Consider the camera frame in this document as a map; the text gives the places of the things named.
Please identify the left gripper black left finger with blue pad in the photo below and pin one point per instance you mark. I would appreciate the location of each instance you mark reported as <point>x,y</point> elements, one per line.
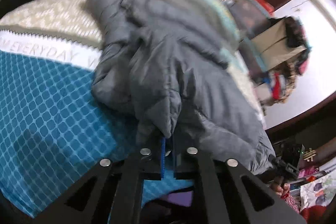
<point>147,162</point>

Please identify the pile of colourful clothes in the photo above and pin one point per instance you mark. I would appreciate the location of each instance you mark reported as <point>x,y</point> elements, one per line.
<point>281,79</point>

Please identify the person's right hand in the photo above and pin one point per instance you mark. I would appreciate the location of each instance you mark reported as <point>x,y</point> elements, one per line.
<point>280,187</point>

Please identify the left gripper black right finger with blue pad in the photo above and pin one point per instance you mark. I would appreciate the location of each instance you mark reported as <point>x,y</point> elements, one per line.
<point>191,163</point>

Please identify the patterned bedsheet with teal stripe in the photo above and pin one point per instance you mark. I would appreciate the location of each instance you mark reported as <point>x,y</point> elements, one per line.
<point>64,31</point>

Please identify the cardboard box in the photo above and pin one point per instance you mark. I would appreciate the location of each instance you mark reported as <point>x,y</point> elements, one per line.
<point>281,42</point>

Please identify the grey puffer jacket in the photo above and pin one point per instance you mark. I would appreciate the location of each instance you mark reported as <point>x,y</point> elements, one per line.
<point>163,65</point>

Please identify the blue checked blanket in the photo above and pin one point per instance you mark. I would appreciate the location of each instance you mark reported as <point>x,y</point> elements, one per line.
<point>52,130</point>

